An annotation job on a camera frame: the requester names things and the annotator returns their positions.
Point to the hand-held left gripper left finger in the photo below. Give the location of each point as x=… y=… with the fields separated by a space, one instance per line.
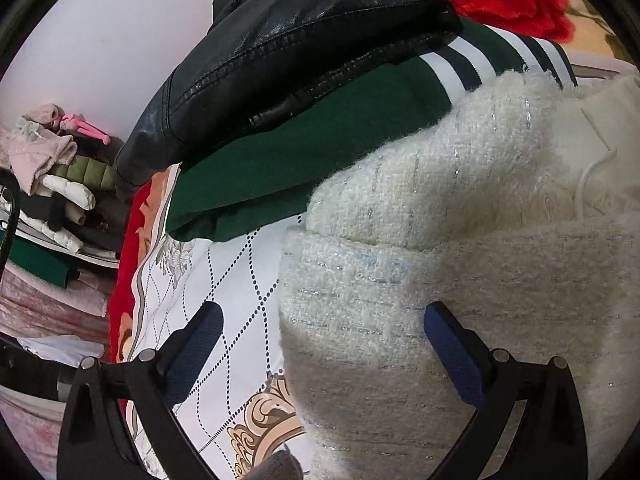
x=196 y=347

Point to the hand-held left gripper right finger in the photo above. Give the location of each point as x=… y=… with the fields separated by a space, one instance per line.
x=452 y=347

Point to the white fuzzy knit sweater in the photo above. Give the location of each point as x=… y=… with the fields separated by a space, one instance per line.
x=450 y=220

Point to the pile of clothes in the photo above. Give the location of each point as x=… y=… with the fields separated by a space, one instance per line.
x=55 y=180

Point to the pink clothes hanger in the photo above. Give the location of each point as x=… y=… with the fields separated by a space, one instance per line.
x=82 y=127

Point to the white patterned bed sheet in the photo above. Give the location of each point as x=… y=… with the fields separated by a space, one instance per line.
x=225 y=340

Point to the green garment with striped cuff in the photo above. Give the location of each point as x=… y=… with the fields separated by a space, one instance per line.
x=320 y=160

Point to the black leather jacket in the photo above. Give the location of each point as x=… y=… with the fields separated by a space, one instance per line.
x=280 y=55

